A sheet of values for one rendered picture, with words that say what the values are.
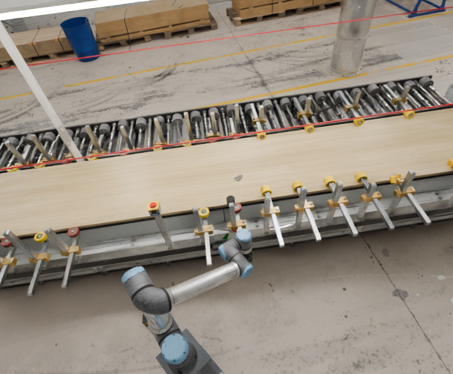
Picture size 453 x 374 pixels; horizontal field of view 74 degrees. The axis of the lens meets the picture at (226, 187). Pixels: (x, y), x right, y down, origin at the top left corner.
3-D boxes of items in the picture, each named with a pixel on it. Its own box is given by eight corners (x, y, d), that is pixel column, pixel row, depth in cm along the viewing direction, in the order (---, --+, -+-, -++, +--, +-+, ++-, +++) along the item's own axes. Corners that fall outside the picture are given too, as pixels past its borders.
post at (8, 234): (46, 266, 232) (7, 233, 196) (41, 267, 231) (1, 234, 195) (47, 263, 234) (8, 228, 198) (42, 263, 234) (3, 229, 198)
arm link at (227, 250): (226, 259, 169) (243, 247, 173) (215, 245, 176) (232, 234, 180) (228, 266, 176) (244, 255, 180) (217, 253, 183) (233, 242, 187)
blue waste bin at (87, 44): (103, 60, 620) (88, 23, 565) (75, 65, 614) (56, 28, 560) (104, 48, 658) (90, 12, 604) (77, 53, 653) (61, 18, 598)
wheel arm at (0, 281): (-3, 300, 206) (-7, 298, 203) (-8, 301, 206) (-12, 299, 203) (18, 245, 235) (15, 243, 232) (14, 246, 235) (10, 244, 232)
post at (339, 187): (330, 224, 237) (344, 184, 201) (326, 225, 237) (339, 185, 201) (329, 220, 239) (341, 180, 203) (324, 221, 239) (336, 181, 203)
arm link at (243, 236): (232, 233, 179) (245, 224, 183) (233, 244, 188) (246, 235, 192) (241, 243, 174) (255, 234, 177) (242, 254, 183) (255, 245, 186)
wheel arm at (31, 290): (34, 295, 207) (30, 293, 204) (29, 296, 207) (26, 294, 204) (50, 242, 236) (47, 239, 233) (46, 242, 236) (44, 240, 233)
